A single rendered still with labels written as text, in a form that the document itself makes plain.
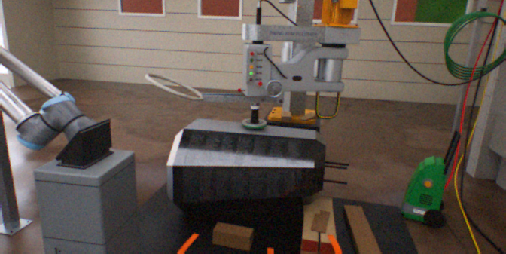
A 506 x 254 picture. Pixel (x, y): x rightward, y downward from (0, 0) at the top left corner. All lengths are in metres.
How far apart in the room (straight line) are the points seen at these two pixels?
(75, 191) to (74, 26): 8.99
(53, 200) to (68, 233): 0.21
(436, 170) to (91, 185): 2.68
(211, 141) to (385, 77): 6.83
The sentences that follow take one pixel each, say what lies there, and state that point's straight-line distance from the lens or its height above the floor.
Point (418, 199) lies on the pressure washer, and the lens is 3.37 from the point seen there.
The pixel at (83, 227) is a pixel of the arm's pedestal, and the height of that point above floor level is 0.53.
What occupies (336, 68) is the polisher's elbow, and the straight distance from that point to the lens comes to 2.82.
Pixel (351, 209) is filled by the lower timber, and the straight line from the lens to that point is 3.21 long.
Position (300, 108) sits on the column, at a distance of 3.48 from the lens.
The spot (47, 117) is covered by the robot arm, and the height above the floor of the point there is 1.12.
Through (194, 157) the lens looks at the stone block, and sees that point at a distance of 2.64.
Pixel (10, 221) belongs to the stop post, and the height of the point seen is 0.08.
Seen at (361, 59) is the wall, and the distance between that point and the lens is 8.84.
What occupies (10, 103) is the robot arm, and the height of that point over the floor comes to 1.20.
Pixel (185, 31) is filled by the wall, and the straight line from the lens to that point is 9.24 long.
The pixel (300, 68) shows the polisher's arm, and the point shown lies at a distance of 2.70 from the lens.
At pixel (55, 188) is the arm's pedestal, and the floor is 0.75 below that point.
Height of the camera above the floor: 1.66
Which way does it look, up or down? 15 degrees down
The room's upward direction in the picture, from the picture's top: 2 degrees clockwise
